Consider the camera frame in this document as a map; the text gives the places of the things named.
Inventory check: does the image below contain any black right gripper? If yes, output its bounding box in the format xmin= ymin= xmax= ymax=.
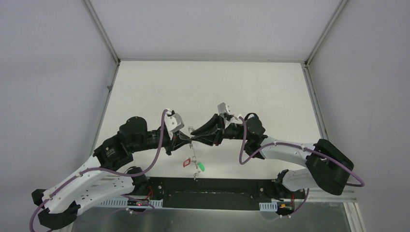
xmin=190 ymin=114 xmax=250 ymax=147

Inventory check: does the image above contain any grey perforated key organizer plate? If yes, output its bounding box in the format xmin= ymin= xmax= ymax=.
xmin=189 ymin=142 xmax=202 ymax=182

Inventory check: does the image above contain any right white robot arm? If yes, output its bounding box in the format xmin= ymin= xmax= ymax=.
xmin=190 ymin=113 xmax=355 ymax=198

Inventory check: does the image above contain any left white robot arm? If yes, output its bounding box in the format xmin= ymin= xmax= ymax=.
xmin=29 ymin=109 xmax=190 ymax=231

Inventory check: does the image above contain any red tagged key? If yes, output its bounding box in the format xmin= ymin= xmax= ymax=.
xmin=183 ymin=158 xmax=191 ymax=168

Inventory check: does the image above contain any green tagged key on plate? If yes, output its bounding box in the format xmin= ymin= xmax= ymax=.
xmin=197 ymin=162 xmax=205 ymax=172

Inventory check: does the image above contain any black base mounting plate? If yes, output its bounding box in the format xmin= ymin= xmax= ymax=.
xmin=131 ymin=177 xmax=306 ymax=212

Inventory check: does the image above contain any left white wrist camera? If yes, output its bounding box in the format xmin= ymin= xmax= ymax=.
xmin=164 ymin=109 xmax=185 ymax=133

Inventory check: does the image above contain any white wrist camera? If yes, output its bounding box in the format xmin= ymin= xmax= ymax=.
xmin=164 ymin=109 xmax=185 ymax=133
xmin=217 ymin=102 xmax=239 ymax=124

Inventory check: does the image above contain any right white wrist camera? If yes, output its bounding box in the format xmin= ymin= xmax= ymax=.
xmin=217 ymin=102 xmax=239 ymax=124

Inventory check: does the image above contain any left white cable duct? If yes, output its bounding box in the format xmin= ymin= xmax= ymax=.
xmin=94 ymin=198 xmax=163 ymax=209

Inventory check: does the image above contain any white cable duct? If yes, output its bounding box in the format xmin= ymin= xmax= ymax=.
xmin=259 ymin=202 xmax=278 ymax=212
xmin=94 ymin=198 xmax=163 ymax=209

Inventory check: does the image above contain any right white cable duct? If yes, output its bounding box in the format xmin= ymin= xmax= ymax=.
xmin=259 ymin=202 xmax=278 ymax=212

